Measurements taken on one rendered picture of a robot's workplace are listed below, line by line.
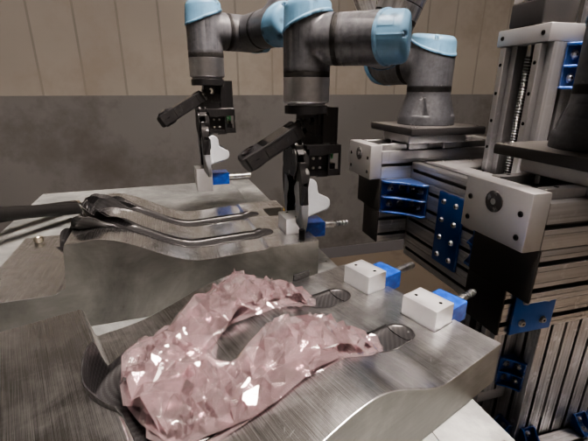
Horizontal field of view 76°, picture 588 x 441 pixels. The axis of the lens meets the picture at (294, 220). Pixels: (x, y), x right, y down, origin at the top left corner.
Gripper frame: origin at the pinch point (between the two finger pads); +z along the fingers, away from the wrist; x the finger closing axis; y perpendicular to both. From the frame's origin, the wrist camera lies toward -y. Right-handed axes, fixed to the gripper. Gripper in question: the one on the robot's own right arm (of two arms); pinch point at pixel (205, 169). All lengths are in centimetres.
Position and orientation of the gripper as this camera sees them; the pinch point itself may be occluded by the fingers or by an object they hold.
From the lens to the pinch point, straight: 92.9
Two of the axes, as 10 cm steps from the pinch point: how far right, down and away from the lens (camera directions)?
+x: -3.2, -3.1, 8.9
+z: 0.0, 9.5, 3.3
